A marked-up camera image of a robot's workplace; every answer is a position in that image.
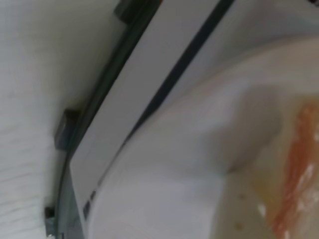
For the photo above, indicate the white round plate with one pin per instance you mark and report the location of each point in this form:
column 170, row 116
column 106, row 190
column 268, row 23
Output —
column 174, row 186

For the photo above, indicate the grey circular toy train track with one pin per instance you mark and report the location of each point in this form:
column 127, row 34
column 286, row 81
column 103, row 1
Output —
column 67, row 129

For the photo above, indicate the orange food smear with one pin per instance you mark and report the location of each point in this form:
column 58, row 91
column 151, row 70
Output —
column 299, row 161

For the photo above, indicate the empty white plate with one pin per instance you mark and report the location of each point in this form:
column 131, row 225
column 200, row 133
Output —
column 149, row 74

